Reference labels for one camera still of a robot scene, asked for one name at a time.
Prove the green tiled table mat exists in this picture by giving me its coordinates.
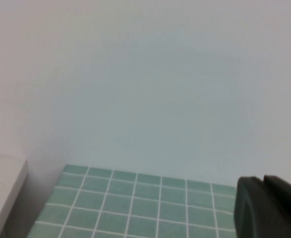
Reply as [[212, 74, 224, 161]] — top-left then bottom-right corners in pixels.
[[26, 164, 238, 238]]

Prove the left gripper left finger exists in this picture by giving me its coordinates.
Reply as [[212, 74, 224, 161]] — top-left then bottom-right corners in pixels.
[[233, 176, 285, 238]]

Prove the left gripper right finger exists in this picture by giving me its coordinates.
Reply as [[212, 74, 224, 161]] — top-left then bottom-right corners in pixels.
[[264, 175, 291, 238]]

